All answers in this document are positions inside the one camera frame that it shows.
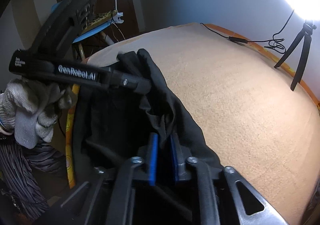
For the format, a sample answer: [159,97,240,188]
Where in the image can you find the black shorts with yellow stripes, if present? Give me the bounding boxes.
[72,48,225,225]

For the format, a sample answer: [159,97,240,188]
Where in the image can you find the left hand in grey glove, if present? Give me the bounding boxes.
[1,79,77,149]

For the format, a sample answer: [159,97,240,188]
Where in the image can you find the blue plastic chair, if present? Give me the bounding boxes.
[51,0,113,44]

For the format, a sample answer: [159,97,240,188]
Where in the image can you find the striped grey garment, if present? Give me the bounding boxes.
[1,140,67,221]

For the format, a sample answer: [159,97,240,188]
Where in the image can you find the small black tripod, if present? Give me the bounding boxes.
[273,21,316,92]

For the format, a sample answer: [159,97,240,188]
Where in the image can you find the left forearm with bracelets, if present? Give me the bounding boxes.
[0,123,16,146]

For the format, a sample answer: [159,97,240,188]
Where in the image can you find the black ring light cable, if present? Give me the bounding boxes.
[199,9,296,53]

